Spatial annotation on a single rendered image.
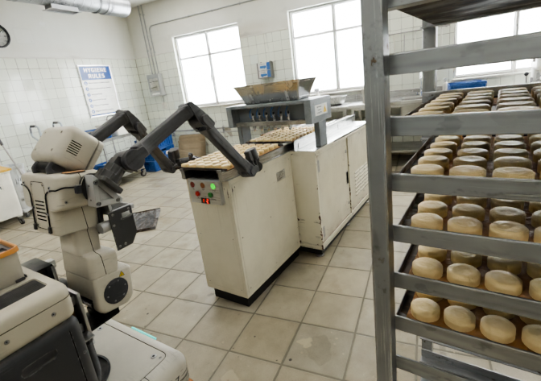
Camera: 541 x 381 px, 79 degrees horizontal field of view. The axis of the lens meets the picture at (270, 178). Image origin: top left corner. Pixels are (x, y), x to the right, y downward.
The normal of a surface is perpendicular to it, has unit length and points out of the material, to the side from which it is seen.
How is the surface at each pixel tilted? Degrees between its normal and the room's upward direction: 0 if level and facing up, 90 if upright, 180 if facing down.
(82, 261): 82
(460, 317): 0
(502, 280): 0
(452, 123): 90
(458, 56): 90
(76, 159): 90
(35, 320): 90
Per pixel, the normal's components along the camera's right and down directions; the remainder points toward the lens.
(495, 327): -0.12, -0.95
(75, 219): 0.84, 0.04
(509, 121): -0.55, 0.29
